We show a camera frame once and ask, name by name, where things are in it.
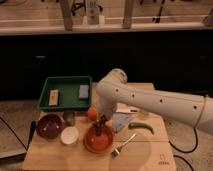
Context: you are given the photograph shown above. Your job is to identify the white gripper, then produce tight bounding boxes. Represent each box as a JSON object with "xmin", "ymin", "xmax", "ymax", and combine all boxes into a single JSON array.
[{"xmin": 96, "ymin": 99, "xmax": 117, "ymax": 125}]

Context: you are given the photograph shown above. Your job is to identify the dark red grape bunch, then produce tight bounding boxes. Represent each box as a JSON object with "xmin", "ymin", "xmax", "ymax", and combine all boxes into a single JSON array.
[{"xmin": 93, "ymin": 121, "xmax": 105, "ymax": 136}]

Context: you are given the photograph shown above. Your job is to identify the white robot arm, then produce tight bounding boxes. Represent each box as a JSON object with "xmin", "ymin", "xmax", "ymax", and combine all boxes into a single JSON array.
[{"xmin": 96, "ymin": 68, "xmax": 213, "ymax": 135}]

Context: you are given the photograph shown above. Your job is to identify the red-orange bowl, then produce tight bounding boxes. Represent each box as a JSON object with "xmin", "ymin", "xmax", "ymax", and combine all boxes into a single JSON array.
[{"xmin": 83, "ymin": 125, "xmax": 114, "ymax": 154}]

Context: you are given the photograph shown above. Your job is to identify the small white bowl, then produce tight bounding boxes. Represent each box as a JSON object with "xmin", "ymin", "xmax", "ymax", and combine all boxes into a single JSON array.
[{"xmin": 61, "ymin": 126, "xmax": 79, "ymax": 145}]

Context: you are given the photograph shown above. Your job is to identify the dark purple bowl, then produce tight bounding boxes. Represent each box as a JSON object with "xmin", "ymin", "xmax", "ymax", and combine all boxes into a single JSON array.
[{"xmin": 36, "ymin": 114, "xmax": 62, "ymax": 139}]

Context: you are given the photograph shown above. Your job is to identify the orange fruit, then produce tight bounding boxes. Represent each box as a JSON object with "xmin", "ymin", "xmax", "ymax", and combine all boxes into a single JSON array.
[{"xmin": 87, "ymin": 107, "xmax": 97, "ymax": 121}]

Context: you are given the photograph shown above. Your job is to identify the grey-blue folded cloth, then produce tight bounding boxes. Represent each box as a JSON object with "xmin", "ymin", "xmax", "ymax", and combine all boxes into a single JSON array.
[{"xmin": 112, "ymin": 113, "xmax": 133, "ymax": 133}]

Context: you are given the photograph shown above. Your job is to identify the green chili pepper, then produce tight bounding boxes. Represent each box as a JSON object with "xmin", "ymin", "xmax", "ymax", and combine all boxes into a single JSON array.
[{"xmin": 128, "ymin": 122, "xmax": 154, "ymax": 135}]

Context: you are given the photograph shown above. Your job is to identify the metal fork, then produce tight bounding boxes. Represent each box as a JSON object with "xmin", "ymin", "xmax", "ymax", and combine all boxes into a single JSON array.
[{"xmin": 111, "ymin": 133, "xmax": 137, "ymax": 158}]

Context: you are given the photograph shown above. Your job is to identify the brown kiwi fruit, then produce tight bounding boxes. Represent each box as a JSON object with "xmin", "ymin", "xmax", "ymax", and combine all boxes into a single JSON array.
[{"xmin": 63, "ymin": 111, "xmax": 75, "ymax": 126}]

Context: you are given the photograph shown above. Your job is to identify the blue-grey sponge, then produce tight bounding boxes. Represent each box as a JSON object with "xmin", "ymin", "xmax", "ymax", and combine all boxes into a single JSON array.
[{"xmin": 79, "ymin": 85, "xmax": 89, "ymax": 99}]

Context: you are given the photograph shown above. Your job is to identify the light green cup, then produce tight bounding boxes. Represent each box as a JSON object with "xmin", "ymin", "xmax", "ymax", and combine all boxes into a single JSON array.
[{"xmin": 139, "ymin": 109, "xmax": 149, "ymax": 119}]

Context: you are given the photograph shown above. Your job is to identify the green plastic tray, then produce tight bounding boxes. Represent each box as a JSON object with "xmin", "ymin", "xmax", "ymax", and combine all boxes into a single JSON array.
[{"xmin": 38, "ymin": 76, "xmax": 92, "ymax": 112}]

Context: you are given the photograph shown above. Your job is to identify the wooden block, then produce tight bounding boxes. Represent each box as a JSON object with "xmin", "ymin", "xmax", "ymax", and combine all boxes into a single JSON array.
[{"xmin": 49, "ymin": 89, "xmax": 59, "ymax": 106}]

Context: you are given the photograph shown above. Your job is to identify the white-handled knife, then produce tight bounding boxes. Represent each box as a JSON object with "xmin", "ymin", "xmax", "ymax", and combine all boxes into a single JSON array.
[{"xmin": 116, "ymin": 104, "xmax": 139, "ymax": 114}]

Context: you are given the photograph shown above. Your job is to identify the black cable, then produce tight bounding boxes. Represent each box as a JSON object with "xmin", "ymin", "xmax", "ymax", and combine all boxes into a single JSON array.
[{"xmin": 168, "ymin": 128, "xmax": 199, "ymax": 171}]

